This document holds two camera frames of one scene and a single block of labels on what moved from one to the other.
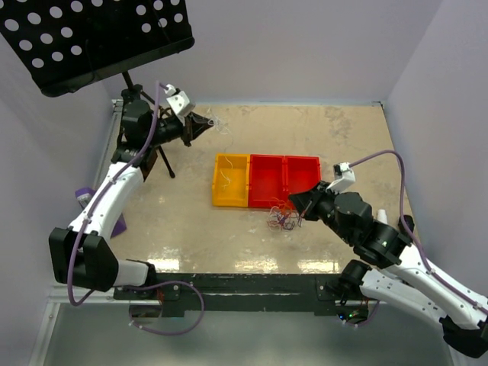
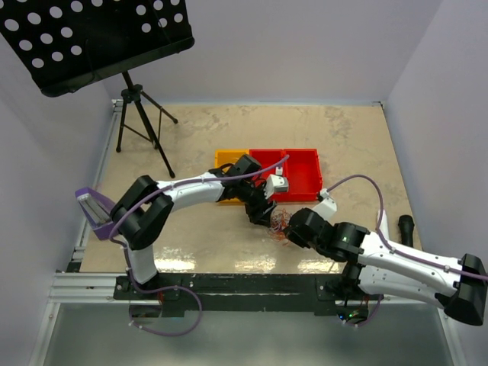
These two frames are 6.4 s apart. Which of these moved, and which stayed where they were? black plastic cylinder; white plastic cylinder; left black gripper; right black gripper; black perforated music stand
Moved: left black gripper; right black gripper
Stayed: white plastic cylinder; black perforated music stand; black plastic cylinder
